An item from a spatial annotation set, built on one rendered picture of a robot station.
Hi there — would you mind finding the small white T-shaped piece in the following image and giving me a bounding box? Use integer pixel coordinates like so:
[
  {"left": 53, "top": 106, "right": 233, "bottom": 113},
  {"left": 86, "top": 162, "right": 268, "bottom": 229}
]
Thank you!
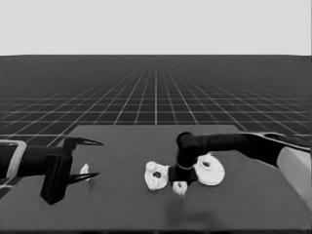
[{"left": 79, "top": 163, "right": 91, "bottom": 183}]

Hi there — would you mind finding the white round carrier with pins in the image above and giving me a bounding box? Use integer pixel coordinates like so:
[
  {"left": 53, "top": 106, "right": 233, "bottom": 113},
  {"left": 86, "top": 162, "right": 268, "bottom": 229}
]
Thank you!
[{"left": 143, "top": 161, "right": 171, "bottom": 192}]

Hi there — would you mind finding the large thick white disc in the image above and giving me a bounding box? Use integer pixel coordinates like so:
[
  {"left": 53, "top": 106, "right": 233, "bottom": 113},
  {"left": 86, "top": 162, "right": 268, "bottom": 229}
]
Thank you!
[{"left": 193, "top": 152, "right": 226, "bottom": 187}]

